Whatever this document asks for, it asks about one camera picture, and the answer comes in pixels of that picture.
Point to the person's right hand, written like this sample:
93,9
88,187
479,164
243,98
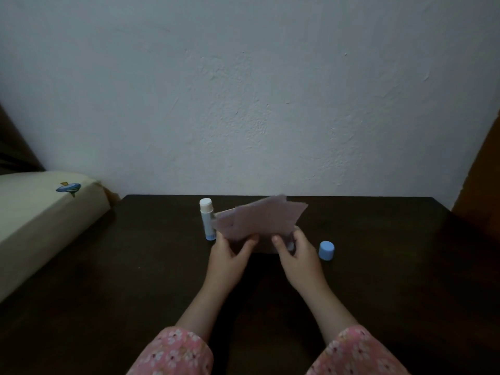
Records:
302,265

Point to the person's left hand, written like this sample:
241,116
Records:
226,265

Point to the blue glue stick cap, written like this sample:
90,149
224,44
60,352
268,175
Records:
326,251

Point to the single lined paper sheet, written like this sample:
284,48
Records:
254,222
279,199

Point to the white panda print glue stick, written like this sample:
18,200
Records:
206,218

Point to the person's right forearm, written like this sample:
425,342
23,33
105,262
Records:
332,312

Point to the person's left forearm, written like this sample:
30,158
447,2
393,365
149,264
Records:
199,308

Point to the beige mattress with whale print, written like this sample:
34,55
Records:
39,226

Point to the brown wooden furniture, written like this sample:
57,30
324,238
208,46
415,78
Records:
482,191

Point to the dark brown curtain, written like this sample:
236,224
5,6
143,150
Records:
13,152

